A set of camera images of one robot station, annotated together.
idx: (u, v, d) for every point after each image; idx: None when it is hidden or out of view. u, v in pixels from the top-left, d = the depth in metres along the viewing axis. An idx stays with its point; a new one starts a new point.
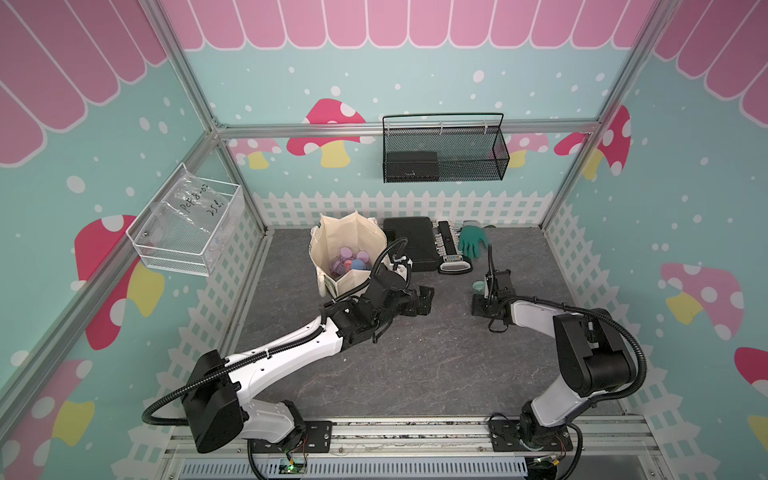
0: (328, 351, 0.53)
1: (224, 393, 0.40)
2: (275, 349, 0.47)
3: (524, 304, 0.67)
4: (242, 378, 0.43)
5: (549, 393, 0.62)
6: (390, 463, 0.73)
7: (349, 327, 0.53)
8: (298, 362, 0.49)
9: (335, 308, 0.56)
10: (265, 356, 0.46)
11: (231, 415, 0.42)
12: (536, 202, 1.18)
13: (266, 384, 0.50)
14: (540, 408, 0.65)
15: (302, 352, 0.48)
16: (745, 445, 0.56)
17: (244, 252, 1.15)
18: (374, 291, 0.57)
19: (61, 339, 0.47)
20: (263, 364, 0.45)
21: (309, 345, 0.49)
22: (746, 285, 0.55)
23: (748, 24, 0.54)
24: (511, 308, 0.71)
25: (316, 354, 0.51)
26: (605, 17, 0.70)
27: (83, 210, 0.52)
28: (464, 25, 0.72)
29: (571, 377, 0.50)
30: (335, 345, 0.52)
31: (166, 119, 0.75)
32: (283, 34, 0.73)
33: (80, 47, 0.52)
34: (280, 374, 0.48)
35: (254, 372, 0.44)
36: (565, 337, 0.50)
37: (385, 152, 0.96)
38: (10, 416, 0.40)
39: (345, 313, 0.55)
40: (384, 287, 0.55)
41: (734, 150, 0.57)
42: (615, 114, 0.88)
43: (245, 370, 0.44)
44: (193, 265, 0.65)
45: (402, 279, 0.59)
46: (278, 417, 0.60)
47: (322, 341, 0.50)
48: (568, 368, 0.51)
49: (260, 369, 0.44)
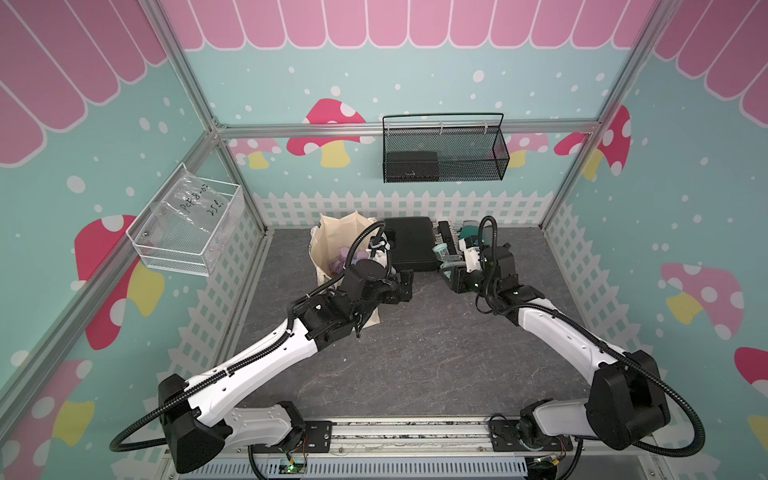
0: (302, 355, 0.49)
1: (191, 417, 0.39)
2: (236, 365, 0.43)
3: (543, 318, 0.56)
4: (203, 401, 0.40)
5: (560, 416, 0.59)
6: (390, 463, 0.73)
7: (320, 327, 0.48)
8: (267, 374, 0.46)
9: (306, 304, 0.51)
10: (225, 374, 0.43)
11: (201, 438, 0.40)
12: (536, 202, 1.18)
13: (235, 403, 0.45)
14: (544, 418, 0.64)
15: (268, 364, 0.45)
16: (746, 446, 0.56)
17: (244, 251, 1.15)
18: (350, 282, 0.51)
19: (61, 340, 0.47)
20: (224, 384, 0.42)
21: (276, 354, 0.45)
22: (746, 285, 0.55)
23: (748, 25, 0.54)
24: (519, 314, 0.61)
25: (288, 361, 0.48)
26: (604, 17, 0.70)
27: (83, 210, 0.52)
28: (463, 25, 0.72)
29: (600, 423, 0.46)
30: (309, 346, 0.48)
31: (166, 119, 0.75)
32: (283, 34, 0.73)
33: (79, 47, 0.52)
34: (250, 389, 0.45)
35: (216, 394, 0.41)
36: (604, 392, 0.43)
37: (385, 152, 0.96)
38: (11, 415, 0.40)
39: (315, 310, 0.50)
40: (360, 278, 0.49)
41: (735, 150, 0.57)
42: (616, 115, 0.88)
43: (206, 392, 0.41)
44: (193, 265, 0.65)
45: (381, 267, 0.53)
46: (269, 420, 0.59)
47: (290, 348, 0.46)
48: (600, 415, 0.46)
49: (222, 389, 0.41)
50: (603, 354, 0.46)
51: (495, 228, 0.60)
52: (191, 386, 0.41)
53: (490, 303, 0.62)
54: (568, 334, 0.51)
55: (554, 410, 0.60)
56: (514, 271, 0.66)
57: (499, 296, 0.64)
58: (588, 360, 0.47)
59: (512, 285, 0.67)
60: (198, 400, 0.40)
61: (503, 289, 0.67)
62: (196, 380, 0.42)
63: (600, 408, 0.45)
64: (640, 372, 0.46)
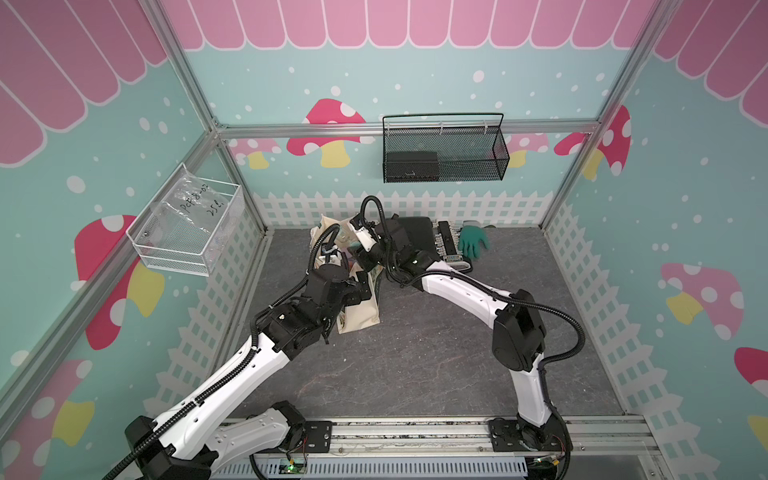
0: (276, 368, 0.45)
1: (166, 456, 0.38)
2: (204, 393, 0.42)
3: (443, 279, 0.61)
4: (175, 436, 0.39)
5: (524, 396, 0.63)
6: (390, 463, 0.73)
7: (287, 336, 0.47)
8: (242, 394, 0.45)
9: (268, 316, 0.50)
10: (195, 405, 0.41)
11: (183, 474, 0.40)
12: (536, 202, 1.18)
13: (212, 430, 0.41)
14: (526, 408, 0.65)
15: (238, 385, 0.43)
16: (746, 446, 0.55)
17: (244, 251, 1.15)
18: (315, 287, 0.51)
19: (62, 339, 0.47)
20: (196, 414, 0.41)
21: (244, 374, 0.44)
22: (746, 284, 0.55)
23: (748, 24, 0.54)
24: (422, 281, 0.65)
25: (263, 377, 0.47)
26: (604, 17, 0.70)
27: (83, 211, 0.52)
28: (464, 25, 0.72)
29: (503, 357, 0.56)
30: (279, 358, 0.47)
31: (166, 119, 0.75)
32: (283, 34, 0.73)
33: (80, 47, 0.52)
34: (227, 413, 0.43)
35: (187, 427, 0.40)
36: (503, 333, 0.52)
37: (385, 152, 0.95)
38: (11, 415, 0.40)
39: (280, 320, 0.49)
40: (325, 282, 0.50)
41: (735, 149, 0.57)
42: (615, 114, 0.88)
43: (178, 427, 0.40)
44: (192, 265, 0.66)
45: (346, 269, 0.55)
46: (261, 428, 0.58)
47: (259, 364, 0.45)
48: (502, 352, 0.56)
49: (194, 420, 0.40)
50: (497, 300, 0.55)
51: (380, 207, 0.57)
52: (160, 424, 0.40)
53: (393, 278, 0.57)
54: (467, 290, 0.58)
55: (520, 394, 0.64)
56: (409, 242, 0.68)
57: (401, 268, 0.67)
58: (487, 310, 0.55)
59: (409, 254, 0.70)
60: (169, 437, 0.39)
61: (402, 261, 0.69)
62: (163, 417, 0.40)
63: (502, 346, 0.54)
64: (523, 304, 0.56)
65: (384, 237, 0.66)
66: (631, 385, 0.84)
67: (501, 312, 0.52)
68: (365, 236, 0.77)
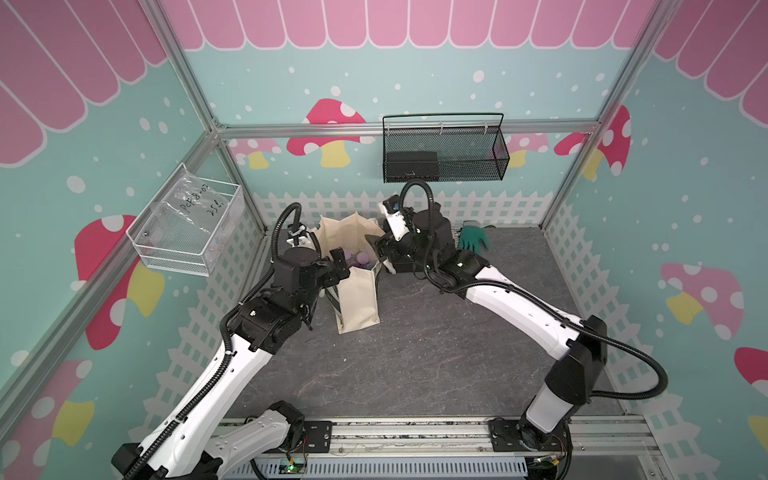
0: (257, 368, 0.46)
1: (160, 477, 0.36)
2: (185, 408, 0.40)
3: (493, 291, 0.52)
4: (165, 457, 0.37)
5: (546, 410, 0.60)
6: (390, 463, 0.73)
7: (263, 333, 0.44)
8: (227, 401, 0.43)
9: (240, 315, 0.46)
10: (179, 422, 0.39)
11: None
12: (536, 202, 1.18)
13: (205, 441, 0.42)
14: (538, 417, 0.64)
15: (220, 393, 0.41)
16: (746, 447, 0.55)
17: (244, 251, 1.15)
18: (283, 277, 0.47)
19: (62, 339, 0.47)
20: (181, 431, 0.39)
21: (224, 380, 0.42)
22: (746, 285, 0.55)
23: (748, 24, 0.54)
24: (468, 291, 0.55)
25: (245, 380, 0.45)
26: (604, 17, 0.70)
27: (83, 211, 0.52)
28: (463, 25, 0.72)
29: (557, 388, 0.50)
30: (260, 355, 0.44)
31: (166, 119, 0.75)
32: (283, 34, 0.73)
33: (80, 47, 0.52)
34: (217, 422, 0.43)
35: (176, 445, 0.38)
36: (572, 367, 0.44)
37: (385, 152, 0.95)
38: (11, 415, 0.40)
39: (253, 317, 0.46)
40: (291, 269, 0.46)
41: (735, 149, 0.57)
42: (615, 114, 0.88)
43: (165, 448, 0.38)
44: (193, 265, 0.65)
45: (314, 251, 0.50)
46: (261, 429, 0.58)
47: (237, 368, 0.42)
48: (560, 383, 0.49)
49: (181, 437, 0.38)
50: (565, 328, 0.46)
51: (429, 194, 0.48)
52: (147, 448, 0.38)
53: (432, 280, 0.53)
54: (529, 311, 0.49)
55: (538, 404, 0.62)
56: (452, 240, 0.56)
57: (443, 271, 0.56)
58: (554, 337, 0.46)
59: (451, 256, 0.59)
60: (159, 459, 0.37)
61: (443, 262, 0.57)
62: (149, 441, 0.38)
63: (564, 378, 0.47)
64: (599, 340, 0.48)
65: (427, 233, 0.55)
66: (631, 385, 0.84)
67: (573, 343, 0.45)
68: (400, 227, 0.64)
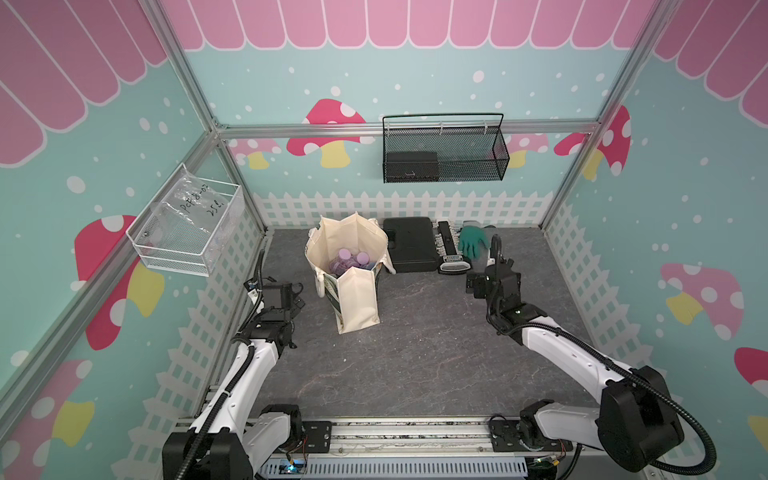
0: (269, 365, 0.56)
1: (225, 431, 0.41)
2: (229, 383, 0.48)
3: (543, 335, 0.57)
4: (222, 421, 0.42)
5: (564, 425, 0.58)
6: (389, 463, 0.73)
7: (272, 333, 0.58)
8: (253, 387, 0.50)
9: (248, 330, 0.58)
10: (227, 394, 0.46)
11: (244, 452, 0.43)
12: (536, 203, 1.18)
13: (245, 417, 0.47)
14: (547, 421, 0.63)
15: (252, 374, 0.50)
16: (746, 446, 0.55)
17: (244, 251, 1.15)
18: (273, 295, 0.64)
19: (62, 339, 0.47)
20: (231, 401, 0.45)
21: (253, 364, 0.52)
22: (746, 285, 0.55)
23: (748, 25, 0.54)
24: (522, 334, 0.61)
25: (263, 372, 0.54)
26: (604, 17, 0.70)
27: (83, 211, 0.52)
28: (463, 26, 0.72)
29: (612, 443, 0.45)
30: (271, 352, 0.56)
31: (166, 119, 0.75)
32: (283, 34, 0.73)
33: (80, 47, 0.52)
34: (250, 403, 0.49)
35: (229, 410, 0.44)
36: (611, 410, 0.43)
37: (385, 152, 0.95)
38: (11, 416, 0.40)
39: (259, 327, 0.59)
40: (279, 287, 0.64)
41: (734, 150, 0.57)
42: (615, 115, 0.88)
43: (218, 416, 0.43)
44: (192, 265, 0.66)
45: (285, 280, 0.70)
46: (266, 425, 0.59)
47: (262, 354, 0.54)
48: (610, 434, 0.45)
49: (232, 404, 0.45)
50: (609, 371, 0.46)
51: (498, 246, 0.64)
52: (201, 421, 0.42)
53: (494, 323, 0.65)
54: (573, 352, 0.51)
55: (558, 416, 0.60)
56: (516, 289, 0.66)
57: (503, 316, 0.65)
58: (596, 377, 0.46)
59: (515, 304, 0.67)
60: (218, 423, 0.42)
61: (505, 309, 0.67)
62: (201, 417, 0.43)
63: (610, 425, 0.44)
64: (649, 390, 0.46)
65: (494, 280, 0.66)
66: None
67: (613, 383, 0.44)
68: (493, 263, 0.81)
